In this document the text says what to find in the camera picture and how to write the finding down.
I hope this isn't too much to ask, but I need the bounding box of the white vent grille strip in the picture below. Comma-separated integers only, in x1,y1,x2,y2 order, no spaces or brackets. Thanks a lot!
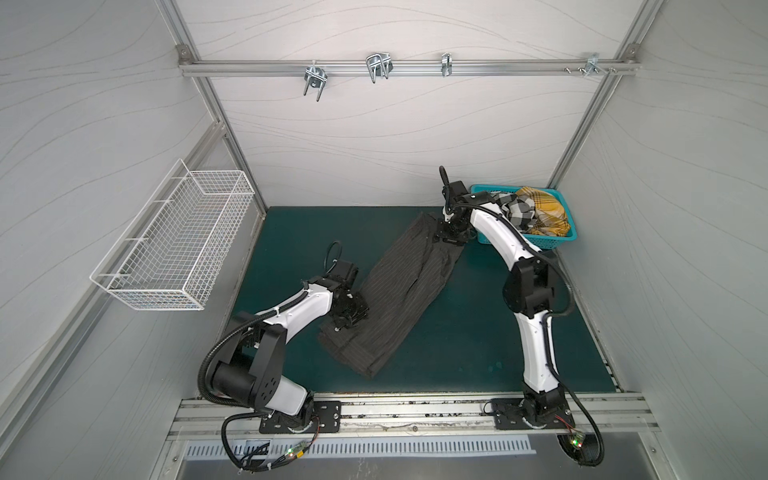
183,434,537,461

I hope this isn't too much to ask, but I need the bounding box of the teal plastic laundry basket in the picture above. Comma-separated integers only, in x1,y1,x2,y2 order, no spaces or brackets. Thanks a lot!
470,184,577,250

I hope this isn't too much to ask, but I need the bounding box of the metal clamp hook middle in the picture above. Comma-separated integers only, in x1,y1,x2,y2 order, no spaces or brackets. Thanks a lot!
365,52,393,84

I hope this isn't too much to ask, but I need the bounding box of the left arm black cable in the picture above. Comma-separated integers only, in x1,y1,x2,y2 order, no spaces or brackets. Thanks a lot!
196,241,343,474

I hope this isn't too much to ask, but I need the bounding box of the metal bracket right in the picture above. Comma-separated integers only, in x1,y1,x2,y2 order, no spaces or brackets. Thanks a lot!
564,53,618,78

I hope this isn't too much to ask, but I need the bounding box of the yellow plaid shirt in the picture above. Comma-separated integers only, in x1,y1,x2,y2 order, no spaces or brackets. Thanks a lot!
516,187,571,237

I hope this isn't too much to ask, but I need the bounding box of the dark grey pinstriped shirt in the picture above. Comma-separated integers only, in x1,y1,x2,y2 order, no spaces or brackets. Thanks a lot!
318,213,463,378

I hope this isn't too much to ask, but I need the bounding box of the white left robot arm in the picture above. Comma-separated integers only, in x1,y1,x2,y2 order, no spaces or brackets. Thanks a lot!
197,260,368,431

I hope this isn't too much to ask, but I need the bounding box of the black white checkered shirt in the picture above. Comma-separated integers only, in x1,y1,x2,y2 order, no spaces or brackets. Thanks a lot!
490,191,536,233

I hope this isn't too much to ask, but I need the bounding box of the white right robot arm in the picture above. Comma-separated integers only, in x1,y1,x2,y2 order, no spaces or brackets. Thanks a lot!
436,171,568,429

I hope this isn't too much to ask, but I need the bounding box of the small metal ring clamp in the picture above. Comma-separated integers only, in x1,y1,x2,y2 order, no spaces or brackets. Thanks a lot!
441,53,453,77

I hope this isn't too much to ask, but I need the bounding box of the aluminium horizontal rail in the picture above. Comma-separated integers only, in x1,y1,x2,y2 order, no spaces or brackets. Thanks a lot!
179,57,642,78

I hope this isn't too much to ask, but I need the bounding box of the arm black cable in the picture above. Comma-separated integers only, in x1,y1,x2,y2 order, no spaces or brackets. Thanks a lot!
196,241,343,474
437,165,606,468

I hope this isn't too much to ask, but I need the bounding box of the white wire wall basket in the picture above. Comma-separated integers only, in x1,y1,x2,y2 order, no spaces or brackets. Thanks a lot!
89,159,254,311

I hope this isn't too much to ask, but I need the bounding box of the metal clamp hook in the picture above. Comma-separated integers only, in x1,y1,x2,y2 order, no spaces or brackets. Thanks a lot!
365,52,393,84
303,64,328,102

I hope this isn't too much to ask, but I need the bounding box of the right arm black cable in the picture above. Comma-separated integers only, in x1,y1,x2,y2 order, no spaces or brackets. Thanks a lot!
437,165,606,468

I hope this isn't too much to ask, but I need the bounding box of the metal clamp hook left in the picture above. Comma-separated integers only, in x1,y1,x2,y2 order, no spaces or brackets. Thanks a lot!
303,64,328,102

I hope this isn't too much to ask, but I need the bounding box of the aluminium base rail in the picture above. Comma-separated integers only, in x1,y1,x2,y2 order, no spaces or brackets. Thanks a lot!
164,392,660,442

